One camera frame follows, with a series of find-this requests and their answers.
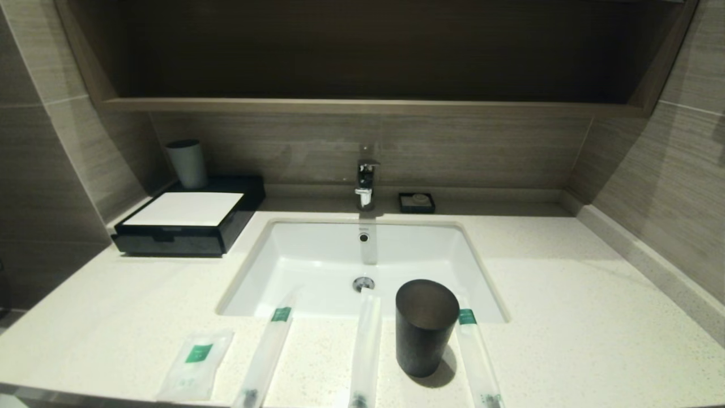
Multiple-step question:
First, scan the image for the long dental kit packet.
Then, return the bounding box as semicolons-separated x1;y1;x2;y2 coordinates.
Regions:
231;289;301;408

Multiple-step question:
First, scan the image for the black box white ribbed top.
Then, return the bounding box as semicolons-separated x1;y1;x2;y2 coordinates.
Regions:
111;175;266;257

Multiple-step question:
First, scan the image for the chrome faucet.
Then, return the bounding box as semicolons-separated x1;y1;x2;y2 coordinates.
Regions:
355;144;381;211

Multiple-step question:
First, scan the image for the black soap dish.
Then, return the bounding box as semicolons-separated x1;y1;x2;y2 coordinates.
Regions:
398;192;436;214

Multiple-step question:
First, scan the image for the white sink basin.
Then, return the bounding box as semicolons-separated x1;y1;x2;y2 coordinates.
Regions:
215;218;510;325

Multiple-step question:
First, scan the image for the long plain frosted packet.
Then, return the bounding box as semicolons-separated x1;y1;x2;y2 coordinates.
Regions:
347;287;383;408

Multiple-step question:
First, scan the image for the dark tumbler cup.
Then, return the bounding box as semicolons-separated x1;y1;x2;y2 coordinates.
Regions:
395;279;460;379

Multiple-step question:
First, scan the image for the grey cup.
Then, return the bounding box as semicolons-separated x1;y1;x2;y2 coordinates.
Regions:
165;139;208;189

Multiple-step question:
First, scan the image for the long green label packet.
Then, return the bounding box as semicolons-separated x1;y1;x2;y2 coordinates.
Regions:
456;295;506;408

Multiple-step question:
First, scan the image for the square shower cap packet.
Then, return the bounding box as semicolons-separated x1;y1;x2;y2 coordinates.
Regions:
157;330;235;403

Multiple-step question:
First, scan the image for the wooden wall shelf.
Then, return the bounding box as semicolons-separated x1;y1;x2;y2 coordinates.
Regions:
54;0;700;118

